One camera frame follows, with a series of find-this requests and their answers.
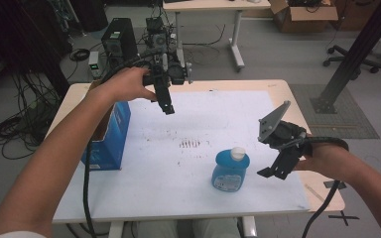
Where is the black tape piece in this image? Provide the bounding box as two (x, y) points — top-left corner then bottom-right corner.
(322, 179), (347, 190)

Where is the white table mat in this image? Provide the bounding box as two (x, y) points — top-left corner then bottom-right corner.
(52, 89), (312, 224)

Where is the pale tape strip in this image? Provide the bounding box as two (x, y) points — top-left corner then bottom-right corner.
(304, 182), (327, 203)

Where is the dark floor mat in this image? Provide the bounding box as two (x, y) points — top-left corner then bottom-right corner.
(289, 82), (381, 140)

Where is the black office chair base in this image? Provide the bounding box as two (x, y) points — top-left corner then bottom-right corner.
(321, 44), (381, 74)

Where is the coiled black cable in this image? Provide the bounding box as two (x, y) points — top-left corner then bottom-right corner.
(68, 48), (91, 62)

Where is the closed brown cardboard box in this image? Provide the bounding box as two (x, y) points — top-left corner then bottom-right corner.
(330, 0), (381, 33)

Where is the tangle of black floor cables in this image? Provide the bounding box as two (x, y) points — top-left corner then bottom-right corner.
(0, 70), (64, 161)

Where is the white background table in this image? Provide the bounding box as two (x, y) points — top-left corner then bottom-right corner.
(162, 0), (272, 73)

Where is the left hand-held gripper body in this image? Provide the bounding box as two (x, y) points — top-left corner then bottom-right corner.
(142, 54), (193, 87)

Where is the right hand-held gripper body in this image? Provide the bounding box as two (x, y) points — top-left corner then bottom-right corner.
(257, 99), (314, 160)

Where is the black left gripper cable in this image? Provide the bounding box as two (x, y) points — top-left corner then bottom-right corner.
(82, 54), (163, 238)

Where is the black metal stand post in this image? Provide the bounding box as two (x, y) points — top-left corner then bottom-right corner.
(310, 0), (381, 115)

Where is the person's left hand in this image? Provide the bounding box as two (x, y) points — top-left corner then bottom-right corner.
(90, 66), (159, 104)

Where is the black computer tower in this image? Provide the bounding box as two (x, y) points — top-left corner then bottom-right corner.
(100, 17), (139, 68)

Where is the open brown cardboard box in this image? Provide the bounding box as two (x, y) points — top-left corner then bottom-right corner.
(269, 0), (339, 34)

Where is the white sleeve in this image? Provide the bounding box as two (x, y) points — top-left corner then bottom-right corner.
(0, 230), (48, 238)

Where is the white table leg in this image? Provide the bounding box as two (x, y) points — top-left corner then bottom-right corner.
(107, 220), (126, 238)
(241, 215), (258, 238)

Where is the blue bottle with white cap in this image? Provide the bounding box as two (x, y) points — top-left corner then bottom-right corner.
(210, 146), (251, 193)

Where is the small open computer case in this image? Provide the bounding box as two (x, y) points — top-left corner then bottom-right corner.
(145, 16), (171, 57)

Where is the white power supply unit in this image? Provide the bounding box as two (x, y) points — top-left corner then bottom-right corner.
(87, 50), (101, 79)

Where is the blue cardboard box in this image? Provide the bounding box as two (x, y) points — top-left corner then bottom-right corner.
(80, 80), (132, 172)

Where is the person's right hand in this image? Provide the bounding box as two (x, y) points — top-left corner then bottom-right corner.
(294, 142), (357, 185)

